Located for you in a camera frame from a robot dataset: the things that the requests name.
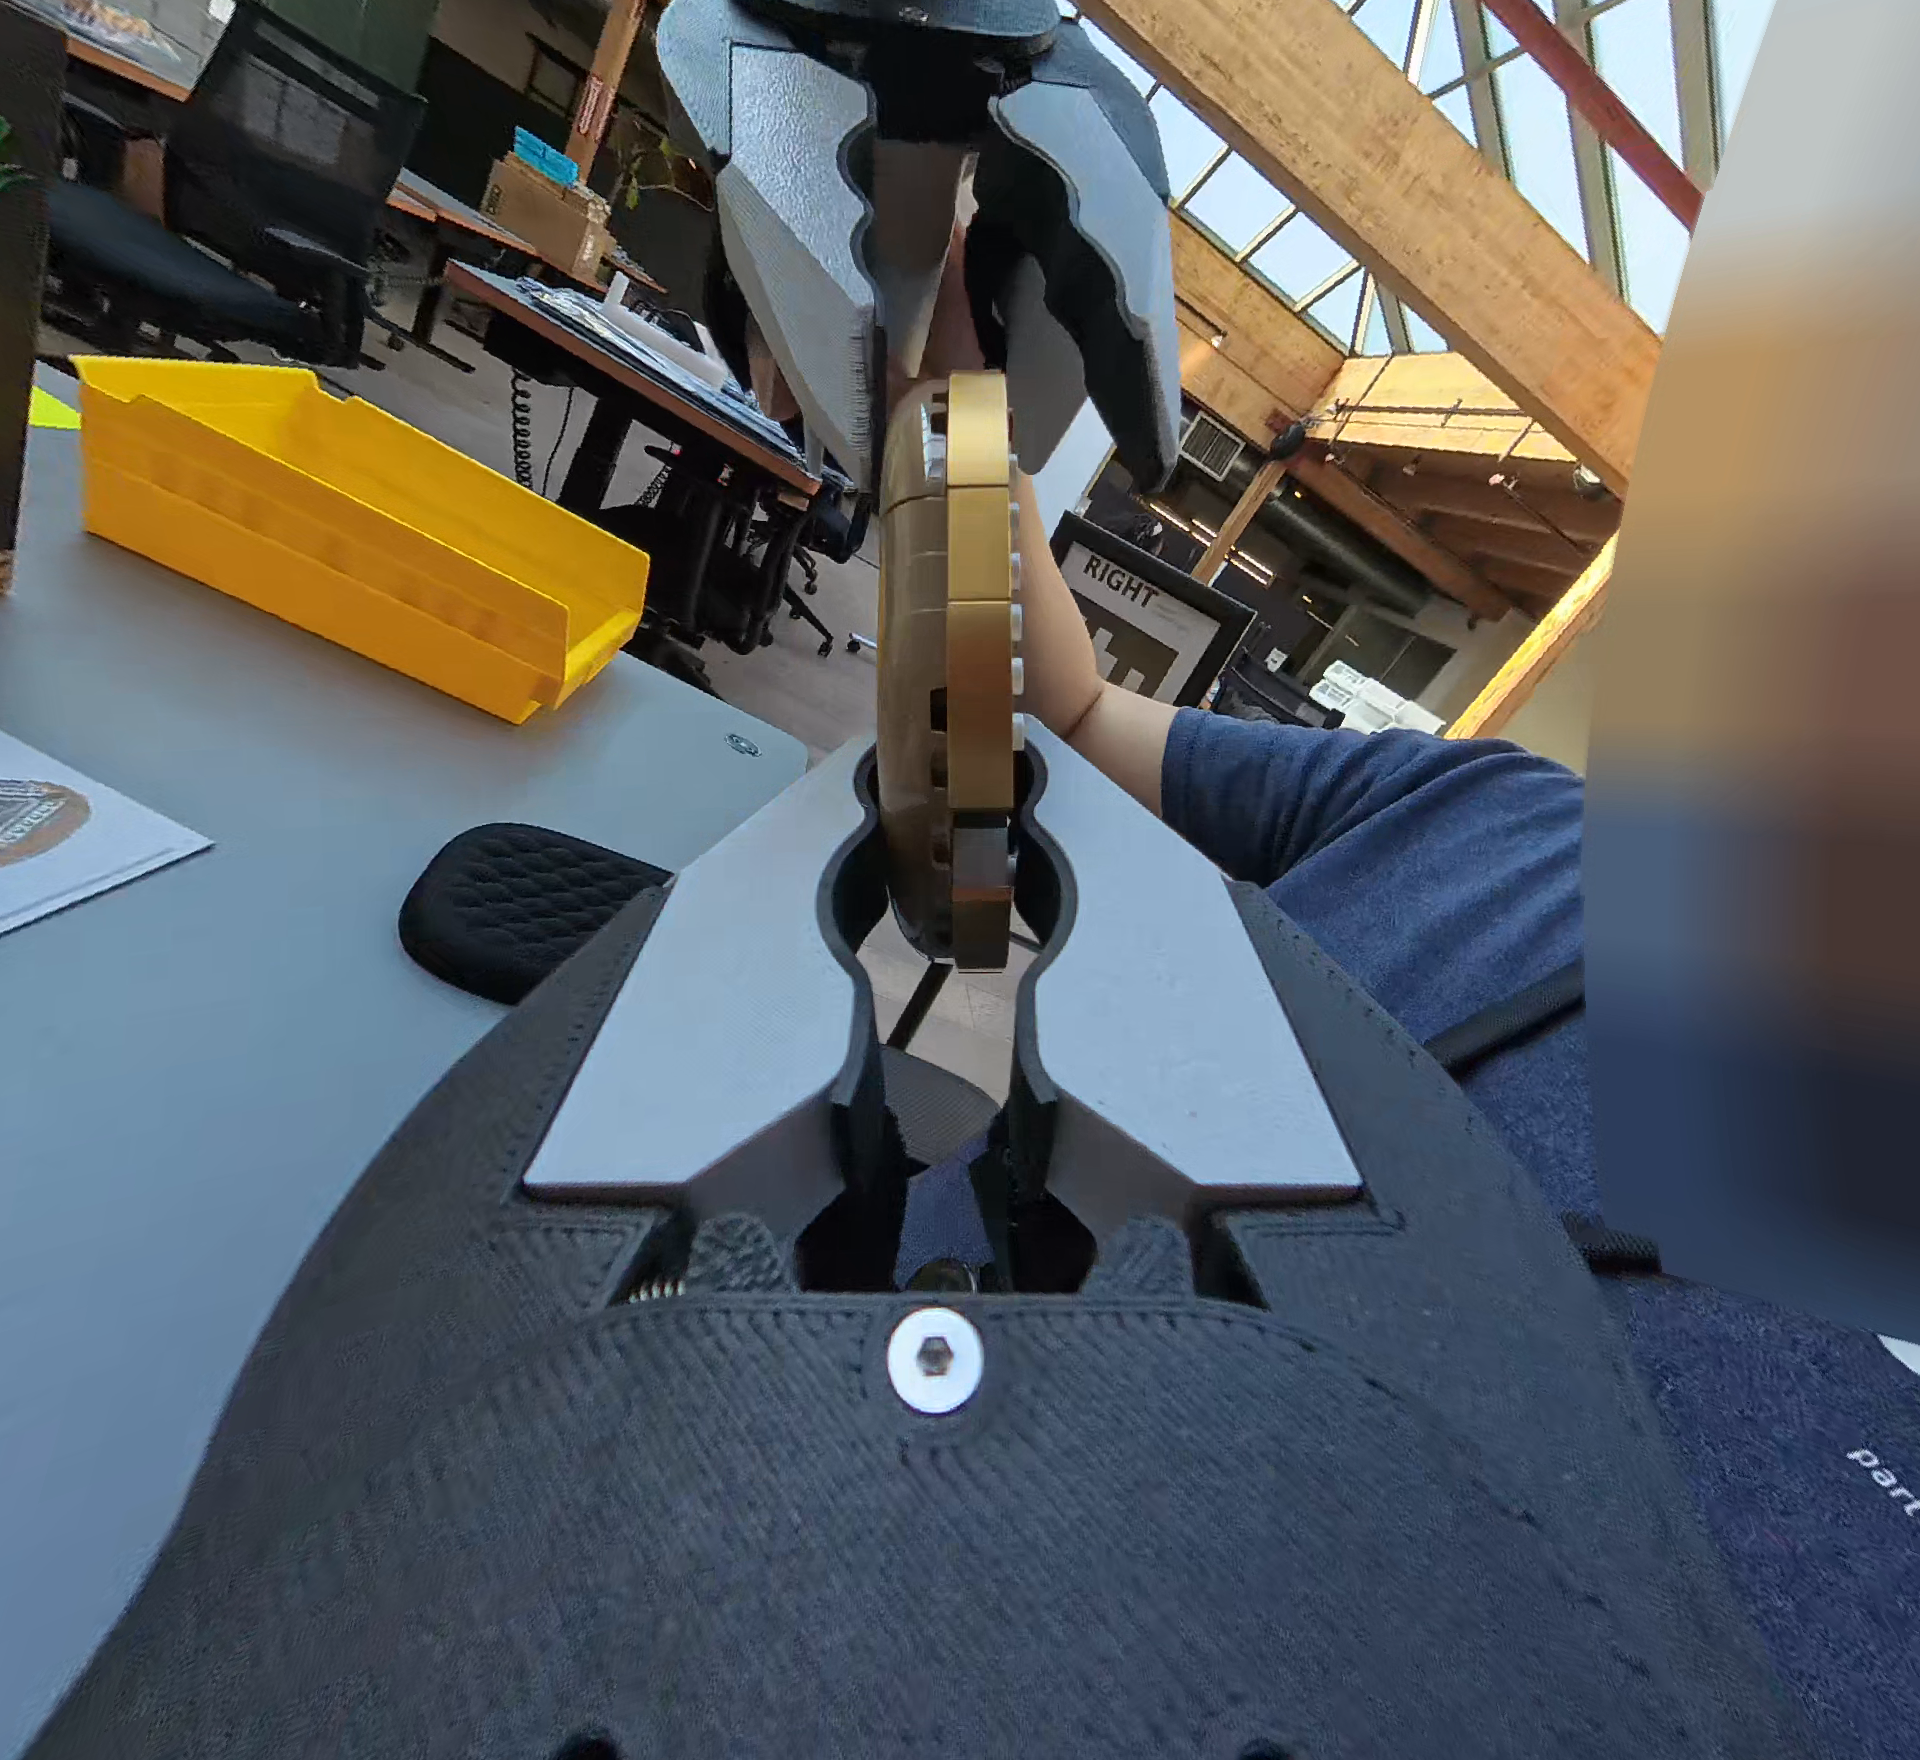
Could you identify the wooden edged desk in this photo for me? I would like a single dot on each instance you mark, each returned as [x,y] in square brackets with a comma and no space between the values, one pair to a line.
[630,349]

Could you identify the yellow plastic bin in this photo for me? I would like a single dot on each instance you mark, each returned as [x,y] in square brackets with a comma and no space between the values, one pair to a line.
[343,517]

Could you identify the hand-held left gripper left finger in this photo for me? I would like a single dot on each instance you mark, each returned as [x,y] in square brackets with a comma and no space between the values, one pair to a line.
[703,1025]

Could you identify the black office chair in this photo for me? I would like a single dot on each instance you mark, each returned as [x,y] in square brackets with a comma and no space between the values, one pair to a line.
[270,169]

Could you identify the black framed marker sign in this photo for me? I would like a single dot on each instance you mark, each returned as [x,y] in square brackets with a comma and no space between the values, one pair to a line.
[1156,621]

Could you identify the cardboard box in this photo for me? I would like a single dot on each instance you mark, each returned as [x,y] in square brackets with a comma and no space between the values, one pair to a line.
[547,215]

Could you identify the lego instruction booklet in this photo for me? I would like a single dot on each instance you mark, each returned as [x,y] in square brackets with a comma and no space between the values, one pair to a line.
[76,831]

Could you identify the round gold lego model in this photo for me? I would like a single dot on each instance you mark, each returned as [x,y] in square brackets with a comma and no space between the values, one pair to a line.
[961,682]

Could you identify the person's right forearm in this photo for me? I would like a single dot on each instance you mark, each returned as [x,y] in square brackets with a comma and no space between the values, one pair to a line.
[1063,651]

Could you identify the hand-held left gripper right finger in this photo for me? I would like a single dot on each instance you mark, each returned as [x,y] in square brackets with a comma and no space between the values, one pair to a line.
[1183,1025]

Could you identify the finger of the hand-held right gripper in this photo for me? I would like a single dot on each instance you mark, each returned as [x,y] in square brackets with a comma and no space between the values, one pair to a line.
[781,215]
[1094,231]

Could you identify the person's right hand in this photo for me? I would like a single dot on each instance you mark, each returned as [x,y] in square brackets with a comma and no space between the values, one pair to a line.
[959,321]

